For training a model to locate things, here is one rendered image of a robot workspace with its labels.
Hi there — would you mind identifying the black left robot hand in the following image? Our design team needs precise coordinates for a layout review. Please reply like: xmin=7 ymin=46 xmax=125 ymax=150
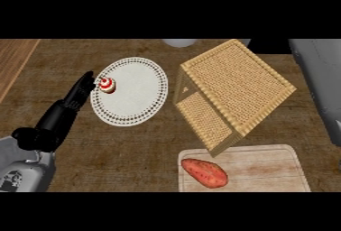
xmin=10 ymin=70 xmax=97 ymax=153

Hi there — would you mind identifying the orange sweet potato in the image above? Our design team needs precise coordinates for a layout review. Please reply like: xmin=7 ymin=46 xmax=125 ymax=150
xmin=180 ymin=158 xmax=229 ymax=189

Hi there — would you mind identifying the tan wicker basket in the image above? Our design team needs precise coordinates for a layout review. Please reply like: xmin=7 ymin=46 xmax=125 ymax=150
xmin=171 ymin=39 xmax=298 ymax=159

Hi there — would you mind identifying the pale wooden cutting board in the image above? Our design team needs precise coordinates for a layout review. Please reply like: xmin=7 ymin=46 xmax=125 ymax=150
xmin=177 ymin=143 xmax=313 ymax=193

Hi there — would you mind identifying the red and white cupcake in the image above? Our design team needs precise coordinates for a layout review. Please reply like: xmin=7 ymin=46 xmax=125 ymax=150
xmin=97 ymin=77 xmax=118 ymax=95

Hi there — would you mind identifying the white round lace placemat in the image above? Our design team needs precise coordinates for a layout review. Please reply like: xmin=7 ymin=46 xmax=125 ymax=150
xmin=88 ymin=57 xmax=170 ymax=127

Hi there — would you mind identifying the pale grey round object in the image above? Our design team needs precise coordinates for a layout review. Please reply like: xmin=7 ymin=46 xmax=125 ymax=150
xmin=161 ymin=39 xmax=198 ymax=49

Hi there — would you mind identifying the grey appliance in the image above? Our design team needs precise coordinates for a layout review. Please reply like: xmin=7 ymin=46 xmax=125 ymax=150
xmin=288 ymin=39 xmax=341 ymax=172

